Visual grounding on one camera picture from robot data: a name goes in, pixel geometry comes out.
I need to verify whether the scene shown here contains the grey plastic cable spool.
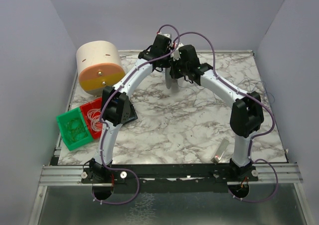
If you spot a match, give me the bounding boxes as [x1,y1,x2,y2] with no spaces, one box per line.
[164,68,181,94]

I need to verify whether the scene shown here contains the thin blue wire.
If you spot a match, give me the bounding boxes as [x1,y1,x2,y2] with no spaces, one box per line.
[179,75,277,110]

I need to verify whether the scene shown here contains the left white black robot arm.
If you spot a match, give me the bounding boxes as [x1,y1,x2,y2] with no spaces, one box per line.
[84,33,174,181]

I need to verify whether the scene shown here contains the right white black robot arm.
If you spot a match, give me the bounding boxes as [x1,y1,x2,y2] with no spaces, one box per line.
[170,44,264,168]

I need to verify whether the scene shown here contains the beige layered cylinder model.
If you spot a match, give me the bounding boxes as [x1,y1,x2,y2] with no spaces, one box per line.
[76,40,126,96]

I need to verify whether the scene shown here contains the black plastic bin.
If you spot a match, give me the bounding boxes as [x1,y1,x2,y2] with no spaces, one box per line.
[121,99,138,125]

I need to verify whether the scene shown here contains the grey metal clip tool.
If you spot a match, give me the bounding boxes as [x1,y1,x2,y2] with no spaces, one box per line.
[211,138,229,164]

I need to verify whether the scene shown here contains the red plastic bin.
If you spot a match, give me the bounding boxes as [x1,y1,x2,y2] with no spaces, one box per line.
[79,98,103,140]

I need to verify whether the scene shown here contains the green plastic bin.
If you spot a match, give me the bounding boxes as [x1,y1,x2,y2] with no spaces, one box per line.
[56,108,93,151]

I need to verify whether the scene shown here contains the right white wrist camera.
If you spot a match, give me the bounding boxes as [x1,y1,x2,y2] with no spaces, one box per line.
[172,42,184,61]

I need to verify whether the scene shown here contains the white coiled wire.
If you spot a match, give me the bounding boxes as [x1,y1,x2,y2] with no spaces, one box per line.
[86,108,102,132]

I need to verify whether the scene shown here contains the green tangled wire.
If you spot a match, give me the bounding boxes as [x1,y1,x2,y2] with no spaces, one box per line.
[64,119,85,142]

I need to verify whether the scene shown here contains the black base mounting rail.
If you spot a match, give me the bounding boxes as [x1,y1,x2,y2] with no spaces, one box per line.
[81,160,258,194]

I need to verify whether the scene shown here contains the aluminium extrusion frame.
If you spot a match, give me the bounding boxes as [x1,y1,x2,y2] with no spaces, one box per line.
[38,163,304,186]

